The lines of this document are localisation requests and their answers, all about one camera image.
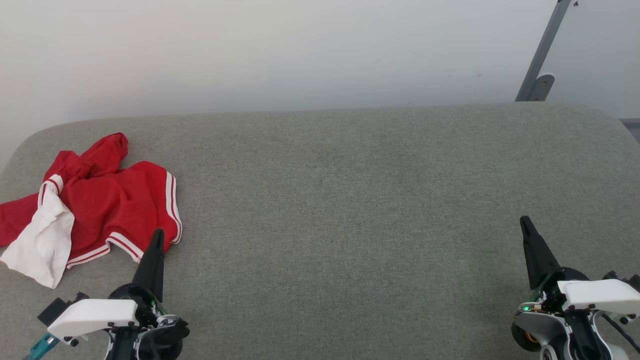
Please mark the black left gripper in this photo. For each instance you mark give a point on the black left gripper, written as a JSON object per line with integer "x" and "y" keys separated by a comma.
{"x": 147, "y": 307}

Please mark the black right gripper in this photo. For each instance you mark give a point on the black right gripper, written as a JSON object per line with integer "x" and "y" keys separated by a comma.
{"x": 550, "y": 295}

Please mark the red basketball jersey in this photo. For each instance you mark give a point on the red basketball jersey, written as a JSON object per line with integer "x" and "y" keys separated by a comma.
{"x": 115, "y": 200}

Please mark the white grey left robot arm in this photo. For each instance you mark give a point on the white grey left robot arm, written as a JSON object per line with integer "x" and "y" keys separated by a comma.
{"x": 160, "y": 342}

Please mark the grey fabric sofa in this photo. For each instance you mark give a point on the grey fabric sofa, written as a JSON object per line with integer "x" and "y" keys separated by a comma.
{"x": 350, "y": 200}

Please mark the grey slanted metal pole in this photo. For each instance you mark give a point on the grey slanted metal pole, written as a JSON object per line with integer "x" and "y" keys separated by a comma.
{"x": 545, "y": 45}

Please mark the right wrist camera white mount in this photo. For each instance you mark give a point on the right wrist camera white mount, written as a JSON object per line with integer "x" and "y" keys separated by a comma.
{"x": 600, "y": 295}

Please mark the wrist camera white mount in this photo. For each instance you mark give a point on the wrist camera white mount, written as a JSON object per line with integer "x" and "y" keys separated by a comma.
{"x": 90, "y": 315}
{"x": 600, "y": 295}

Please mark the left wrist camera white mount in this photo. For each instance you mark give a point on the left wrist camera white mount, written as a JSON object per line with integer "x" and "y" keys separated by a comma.
{"x": 90, "y": 315}

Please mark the grey pole foot bracket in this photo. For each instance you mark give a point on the grey pole foot bracket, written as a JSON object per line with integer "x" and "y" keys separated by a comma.
{"x": 544, "y": 85}

